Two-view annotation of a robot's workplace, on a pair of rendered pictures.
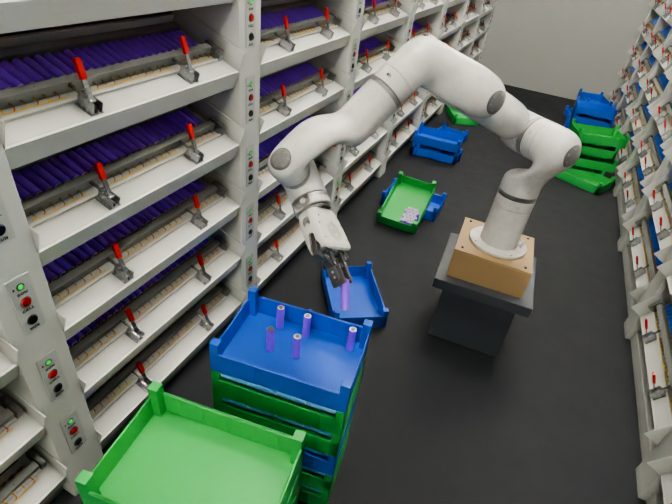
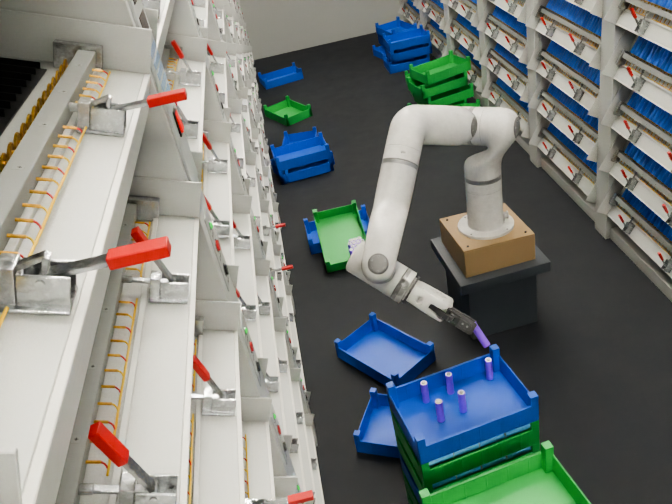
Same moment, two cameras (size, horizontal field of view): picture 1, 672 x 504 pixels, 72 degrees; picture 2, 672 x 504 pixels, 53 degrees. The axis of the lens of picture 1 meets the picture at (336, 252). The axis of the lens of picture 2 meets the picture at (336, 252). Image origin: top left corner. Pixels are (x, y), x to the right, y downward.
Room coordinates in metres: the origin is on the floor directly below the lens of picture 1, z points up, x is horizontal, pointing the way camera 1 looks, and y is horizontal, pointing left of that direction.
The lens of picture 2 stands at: (-0.26, 0.70, 1.66)
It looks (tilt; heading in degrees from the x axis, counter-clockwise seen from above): 33 degrees down; 337
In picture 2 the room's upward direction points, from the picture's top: 12 degrees counter-clockwise
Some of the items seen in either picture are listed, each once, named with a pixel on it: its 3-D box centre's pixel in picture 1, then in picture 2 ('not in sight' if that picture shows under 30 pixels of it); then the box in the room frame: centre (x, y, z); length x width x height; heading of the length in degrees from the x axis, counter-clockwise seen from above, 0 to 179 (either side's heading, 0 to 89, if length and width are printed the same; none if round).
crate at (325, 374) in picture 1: (294, 344); (460, 401); (0.71, 0.06, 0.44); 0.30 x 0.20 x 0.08; 78
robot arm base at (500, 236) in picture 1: (506, 219); (484, 201); (1.34, -0.54, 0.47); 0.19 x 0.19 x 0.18
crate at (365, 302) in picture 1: (353, 293); (384, 350); (1.38, -0.09, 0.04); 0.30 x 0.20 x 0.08; 14
